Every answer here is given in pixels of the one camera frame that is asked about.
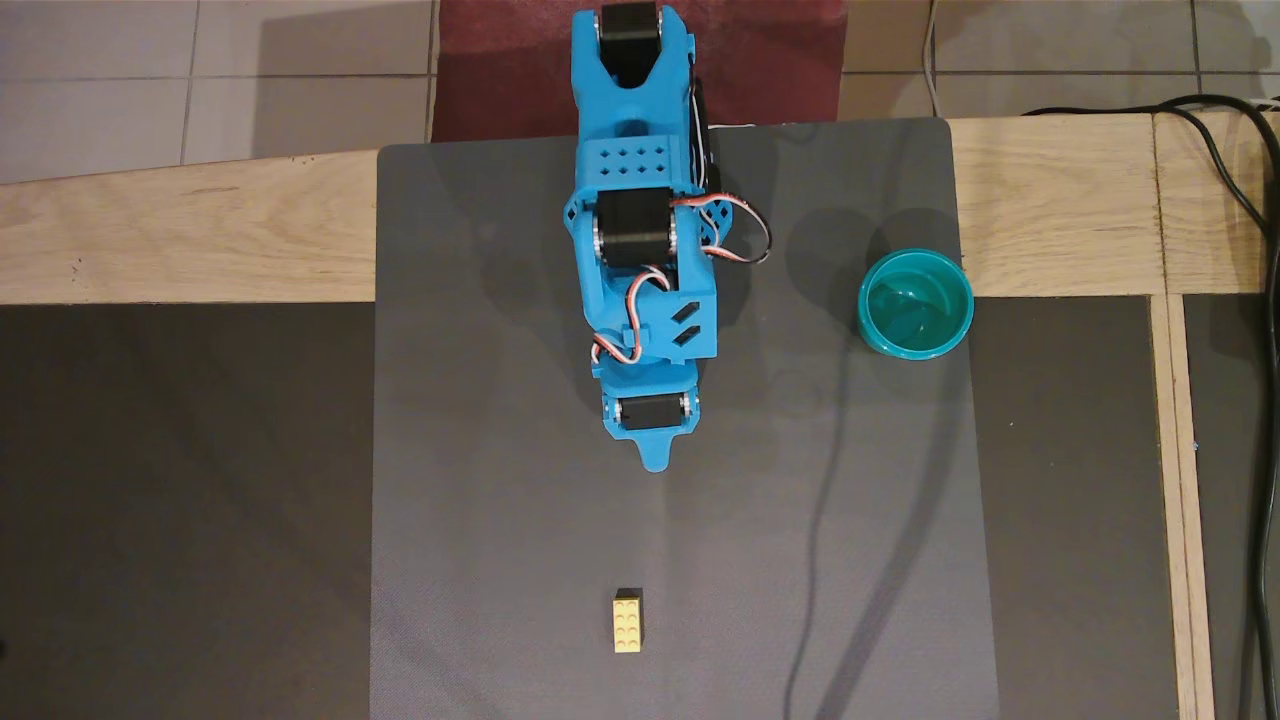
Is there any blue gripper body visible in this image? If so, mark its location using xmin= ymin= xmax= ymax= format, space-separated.
xmin=590 ymin=355 xmax=703 ymax=431

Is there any cream white lego brick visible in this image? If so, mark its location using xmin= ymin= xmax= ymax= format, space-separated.
xmin=612 ymin=588 xmax=646 ymax=654

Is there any teal plastic cup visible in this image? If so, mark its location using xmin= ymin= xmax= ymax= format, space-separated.
xmin=857 ymin=248 xmax=976 ymax=361

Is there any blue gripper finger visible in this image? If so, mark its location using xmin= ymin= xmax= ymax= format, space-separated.
xmin=600 ymin=392 xmax=702 ymax=474

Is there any thin white cable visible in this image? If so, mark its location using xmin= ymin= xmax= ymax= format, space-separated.
xmin=922 ymin=0 xmax=947 ymax=119

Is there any black cable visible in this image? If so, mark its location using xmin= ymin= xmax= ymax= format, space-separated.
xmin=1158 ymin=105 xmax=1280 ymax=720
xmin=1020 ymin=93 xmax=1280 ymax=146

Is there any dark grey mat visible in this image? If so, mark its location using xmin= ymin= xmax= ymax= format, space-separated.
xmin=370 ymin=118 xmax=1001 ymax=720

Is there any dark red chair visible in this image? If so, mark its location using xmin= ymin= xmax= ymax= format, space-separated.
xmin=432 ymin=0 xmax=849 ymax=143

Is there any red white black servo wire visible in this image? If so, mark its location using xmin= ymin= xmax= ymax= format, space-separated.
xmin=670 ymin=193 xmax=773 ymax=266
xmin=590 ymin=264 xmax=673 ymax=366

